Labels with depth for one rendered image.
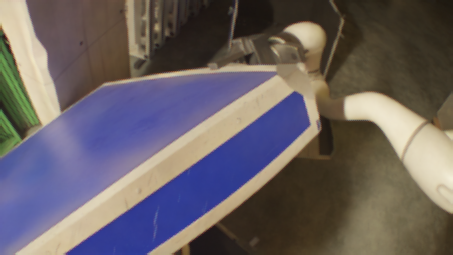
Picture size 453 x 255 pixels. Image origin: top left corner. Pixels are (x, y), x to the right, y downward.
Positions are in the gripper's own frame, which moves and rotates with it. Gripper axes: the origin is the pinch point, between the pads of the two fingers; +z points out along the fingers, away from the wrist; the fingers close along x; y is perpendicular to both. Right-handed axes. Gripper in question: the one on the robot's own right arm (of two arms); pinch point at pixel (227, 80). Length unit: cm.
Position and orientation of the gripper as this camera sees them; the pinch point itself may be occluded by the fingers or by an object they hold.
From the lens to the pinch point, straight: 67.3
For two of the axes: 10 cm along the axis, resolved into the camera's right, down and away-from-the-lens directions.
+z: -7.1, 5.0, -4.9
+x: -3.4, -8.6, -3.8
